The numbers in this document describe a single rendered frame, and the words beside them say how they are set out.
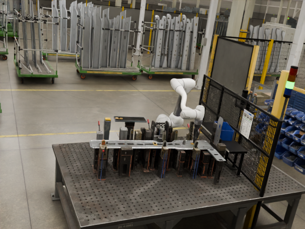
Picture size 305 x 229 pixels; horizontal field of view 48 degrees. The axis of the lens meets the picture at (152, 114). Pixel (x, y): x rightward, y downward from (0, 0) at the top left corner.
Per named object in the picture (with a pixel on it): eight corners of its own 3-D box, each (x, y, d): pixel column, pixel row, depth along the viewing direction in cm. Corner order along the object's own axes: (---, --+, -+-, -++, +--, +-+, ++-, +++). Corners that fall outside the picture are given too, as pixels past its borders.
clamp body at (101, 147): (96, 181, 343) (99, 149, 331) (95, 174, 356) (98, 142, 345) (107, 181, 346) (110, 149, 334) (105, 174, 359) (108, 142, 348)
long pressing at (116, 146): (90, 149, 344) (90, 148, 344) (88, 140, 365) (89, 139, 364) (214, 149, 382) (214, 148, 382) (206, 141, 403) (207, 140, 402)
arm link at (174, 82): (176, 84, 400) (186, 83, 406) (169, 76, 412) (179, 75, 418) (173, 93, 408) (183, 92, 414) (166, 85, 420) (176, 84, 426)
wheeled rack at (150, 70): (147, 80, 1098) (154, 24, 1041) (135, 72, 1182) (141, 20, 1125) (197, 80, 1182) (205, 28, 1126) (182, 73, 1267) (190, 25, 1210)
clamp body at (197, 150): (189, 179, 370) (194, 150, 359) (185, 174, 381) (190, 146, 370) (197, 179, 373) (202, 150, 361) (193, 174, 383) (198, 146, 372)
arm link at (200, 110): (199, 116, 384) (189, 117, 378) (201, 103, 379) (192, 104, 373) (205, 120, 376) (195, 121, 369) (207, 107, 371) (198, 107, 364)
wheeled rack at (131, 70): (79, 79, 995) (82, 17, 939) (74, 72, 1083) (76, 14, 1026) (140, 81, 1066) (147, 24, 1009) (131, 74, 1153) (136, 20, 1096)
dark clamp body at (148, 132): (141, 162, 394) (145, 132, 381) (139, 157, 406) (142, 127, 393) (150, 162, 397) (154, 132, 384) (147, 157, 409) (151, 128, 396)
